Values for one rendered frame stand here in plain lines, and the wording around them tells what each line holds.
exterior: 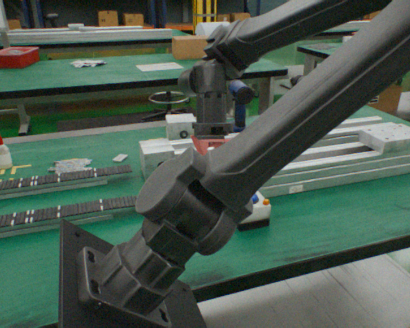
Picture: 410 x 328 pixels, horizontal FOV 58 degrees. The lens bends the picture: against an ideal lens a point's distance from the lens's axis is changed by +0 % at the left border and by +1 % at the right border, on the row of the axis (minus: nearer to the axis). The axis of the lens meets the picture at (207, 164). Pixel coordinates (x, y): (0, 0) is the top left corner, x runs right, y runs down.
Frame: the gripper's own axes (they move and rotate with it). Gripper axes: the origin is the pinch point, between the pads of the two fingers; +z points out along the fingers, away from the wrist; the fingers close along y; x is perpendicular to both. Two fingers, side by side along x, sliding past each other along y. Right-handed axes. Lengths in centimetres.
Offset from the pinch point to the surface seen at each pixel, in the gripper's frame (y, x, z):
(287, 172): -25.3, 24.5, 5.6
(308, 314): -51, 43, 63
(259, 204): -13.6, 13.4, 10.9
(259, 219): -13.3, 13.3, 14.6
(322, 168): -28.5, 36.0, 5.6
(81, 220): -21.5, -29.2, 14.8
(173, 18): -1068, 56, -273
